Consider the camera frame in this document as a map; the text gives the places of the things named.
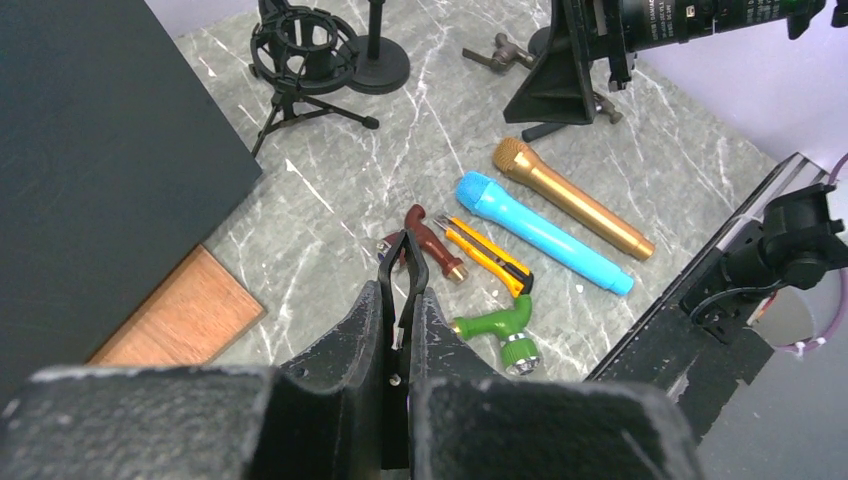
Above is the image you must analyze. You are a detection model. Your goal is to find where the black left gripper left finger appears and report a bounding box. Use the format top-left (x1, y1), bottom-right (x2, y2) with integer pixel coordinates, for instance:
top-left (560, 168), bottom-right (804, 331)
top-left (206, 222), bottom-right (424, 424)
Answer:
top-left (1, 281), bottom-right (384, 479)

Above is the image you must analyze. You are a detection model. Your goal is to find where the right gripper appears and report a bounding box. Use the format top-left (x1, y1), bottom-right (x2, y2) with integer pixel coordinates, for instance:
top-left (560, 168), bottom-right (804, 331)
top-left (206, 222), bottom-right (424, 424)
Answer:
top-left (503, 0), bottom-right (637, 124)

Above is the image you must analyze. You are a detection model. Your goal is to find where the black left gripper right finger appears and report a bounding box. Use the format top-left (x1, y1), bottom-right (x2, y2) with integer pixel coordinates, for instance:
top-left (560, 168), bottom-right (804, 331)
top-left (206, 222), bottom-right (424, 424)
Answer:
top-left (408, 289), bottom-right (704, 479)

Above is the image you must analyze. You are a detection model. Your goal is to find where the gold brown microphone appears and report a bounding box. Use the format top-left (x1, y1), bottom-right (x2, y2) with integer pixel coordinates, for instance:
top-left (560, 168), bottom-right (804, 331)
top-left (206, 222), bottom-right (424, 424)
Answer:
top-left (493, 137), bottom-right (655, 261)

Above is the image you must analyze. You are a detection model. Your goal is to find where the blue microphone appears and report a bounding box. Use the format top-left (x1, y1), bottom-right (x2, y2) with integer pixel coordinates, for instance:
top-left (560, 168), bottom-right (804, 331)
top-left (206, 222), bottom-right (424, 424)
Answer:
top-left (455, 171), bottom-right (634, 296)

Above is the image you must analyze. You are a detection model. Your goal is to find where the black shock mount stand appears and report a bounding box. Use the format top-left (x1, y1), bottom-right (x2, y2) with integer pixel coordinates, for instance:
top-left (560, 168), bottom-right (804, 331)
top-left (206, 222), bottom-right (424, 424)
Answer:
top-left (348, 0), bottom-right (411, 96)

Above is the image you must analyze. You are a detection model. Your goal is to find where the black tripod shock mount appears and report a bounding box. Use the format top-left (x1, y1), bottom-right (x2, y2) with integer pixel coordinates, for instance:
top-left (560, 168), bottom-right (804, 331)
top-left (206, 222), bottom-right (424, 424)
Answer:
top-left (248, 1), bottom-right (380, 156)

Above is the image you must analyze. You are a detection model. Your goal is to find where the black round base stand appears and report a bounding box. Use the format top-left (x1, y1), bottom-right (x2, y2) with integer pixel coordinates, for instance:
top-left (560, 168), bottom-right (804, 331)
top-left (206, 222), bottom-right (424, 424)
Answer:
top-left (377, 229), bottom-right (429, 470)

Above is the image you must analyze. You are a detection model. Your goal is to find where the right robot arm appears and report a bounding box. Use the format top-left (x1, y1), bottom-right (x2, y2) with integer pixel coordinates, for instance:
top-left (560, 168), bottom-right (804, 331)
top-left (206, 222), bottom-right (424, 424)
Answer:
top-left (410, 1), bottom-right (847, 479)

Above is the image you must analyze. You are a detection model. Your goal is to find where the wooden board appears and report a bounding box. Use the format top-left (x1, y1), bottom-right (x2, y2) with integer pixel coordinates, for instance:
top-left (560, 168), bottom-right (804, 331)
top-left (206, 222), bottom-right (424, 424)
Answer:
top-left (89, 246), bottom-right (264, 367)

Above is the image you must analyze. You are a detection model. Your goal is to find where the dark teal rack unit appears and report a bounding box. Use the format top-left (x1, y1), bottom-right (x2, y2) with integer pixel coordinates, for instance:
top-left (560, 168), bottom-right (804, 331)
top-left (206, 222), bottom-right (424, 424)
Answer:
top-left (1, 1), bottom-right (261, 401)

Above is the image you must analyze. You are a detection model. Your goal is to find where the green handle tool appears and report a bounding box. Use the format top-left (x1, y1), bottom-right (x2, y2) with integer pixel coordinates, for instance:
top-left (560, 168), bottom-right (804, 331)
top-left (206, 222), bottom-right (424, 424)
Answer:
top-left (451, 294), bottom-right (542, 376)

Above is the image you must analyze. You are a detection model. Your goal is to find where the brown wooden handle tool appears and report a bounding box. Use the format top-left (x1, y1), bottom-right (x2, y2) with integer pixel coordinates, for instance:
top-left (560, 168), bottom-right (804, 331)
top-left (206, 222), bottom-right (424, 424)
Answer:
top-left (404, 204), bottom-right (468, 284)

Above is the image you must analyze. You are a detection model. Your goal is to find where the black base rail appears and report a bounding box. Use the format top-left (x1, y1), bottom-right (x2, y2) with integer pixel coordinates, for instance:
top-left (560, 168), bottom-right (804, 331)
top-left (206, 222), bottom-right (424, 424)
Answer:
top-left (590, 153), bottom-right (847, 439)

